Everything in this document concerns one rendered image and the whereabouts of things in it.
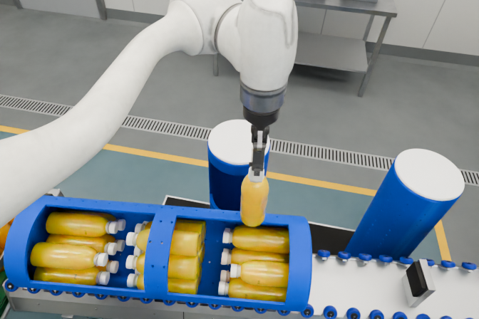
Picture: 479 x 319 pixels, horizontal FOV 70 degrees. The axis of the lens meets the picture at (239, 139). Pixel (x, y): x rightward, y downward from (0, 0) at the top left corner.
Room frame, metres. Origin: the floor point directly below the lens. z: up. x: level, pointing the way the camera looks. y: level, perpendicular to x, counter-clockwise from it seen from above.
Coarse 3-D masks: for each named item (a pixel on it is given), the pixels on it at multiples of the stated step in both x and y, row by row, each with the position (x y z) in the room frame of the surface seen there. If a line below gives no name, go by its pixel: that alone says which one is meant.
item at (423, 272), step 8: (416, 264) 0.51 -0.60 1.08; (424, 264) 0.51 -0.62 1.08; (408, 272) 0.51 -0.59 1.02; (416, 272) 0.49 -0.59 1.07; (424, 272) 0.48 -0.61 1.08; (408, 280) 0.49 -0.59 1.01; (416, 280) 0.47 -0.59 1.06; (424, 280) 0.46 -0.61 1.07; (432, 280) 0.46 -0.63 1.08; (408, 288) 0.48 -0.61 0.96; (416, 288) 0.45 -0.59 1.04; (424, 288) 0.44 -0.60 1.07; (432, 288) 0.43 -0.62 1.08; (408, 296) 0.46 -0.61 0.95; (416, 296) 0.44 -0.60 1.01; (424, 296) 0.43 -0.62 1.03; (408, 304) 0.44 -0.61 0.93; (416, 304) 0.43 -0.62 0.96
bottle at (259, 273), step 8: (248, 264) 0.45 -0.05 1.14; (256, 264) 0.45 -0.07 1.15; (264, 264) 0.45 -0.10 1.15; (272, 264) 0.45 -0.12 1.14; (280, 264) 0.46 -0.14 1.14; (288, 264) 0.46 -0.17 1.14; (240, 272) 0.43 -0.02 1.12; (248, 272) 0.43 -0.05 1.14; (256, 272) 0.43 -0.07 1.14; (264, 272) 0.43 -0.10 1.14; (272, 272) 0.43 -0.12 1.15; (280, 272) 0.43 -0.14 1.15; (288, 272) 0.43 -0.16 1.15; (248, 280) 0.41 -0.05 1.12; (256, 280) 0.41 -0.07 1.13; (264, 280) 0.41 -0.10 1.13; (272, 280) 0.41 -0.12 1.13; (280, 280) 0.41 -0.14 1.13
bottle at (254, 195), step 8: (248, 176) 0.53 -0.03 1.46; (264, 176) 0.55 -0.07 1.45; (248, 184) 0.52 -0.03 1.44; (256, 184) 0.52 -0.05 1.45; (264, 184) 0.52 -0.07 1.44; (248, 192) 0.51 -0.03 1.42; (256, 192) 0.51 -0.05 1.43; (264, 192) 0.51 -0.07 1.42; (240, 200) 0.54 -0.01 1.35; (248, 200) 0.51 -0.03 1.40; (256, 200) 0.50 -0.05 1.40; (264, 200) 0.51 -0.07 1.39; (240, 208) 0.53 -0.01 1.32; (248, 208) 0.51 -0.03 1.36; (256, 208) 0.50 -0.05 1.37; (264, 208) 0.52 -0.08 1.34; (240, 216) 0.53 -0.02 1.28; (248, 216) 0.51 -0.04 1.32; (256, 216) 0.50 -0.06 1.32; (264, 216) 0.53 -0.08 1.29; (248, 224) 0.51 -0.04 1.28; (256, 224) 0.51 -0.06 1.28
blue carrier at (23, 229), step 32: (32, 224) 0.49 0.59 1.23; (128, 224) 0.63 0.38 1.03; (160, 224) 0.52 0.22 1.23; (224, 224) 0.63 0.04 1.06; (288, 224) 0.55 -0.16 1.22; (160, 256) 0.43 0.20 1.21; (64, 288) 0.37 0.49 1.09; (96, 288) 0.37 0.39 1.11; (128, 288) 0.42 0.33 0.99; (160, 288) 0.37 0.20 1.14; (288, 288) 0.37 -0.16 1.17
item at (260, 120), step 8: (248, 112) 0.51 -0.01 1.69; (256, 112) 0.50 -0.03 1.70; (272, 112) 0.51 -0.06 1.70; (248, 120) 0.51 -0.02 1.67; (256, 120) 0.50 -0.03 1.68; (264, 120) 0.50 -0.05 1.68; (272, 120) 0.51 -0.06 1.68; (256, 128) 0.50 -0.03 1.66; (264, 128) 0.50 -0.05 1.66; (256, 136) 0.49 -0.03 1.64; (264, 136) 0.50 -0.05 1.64
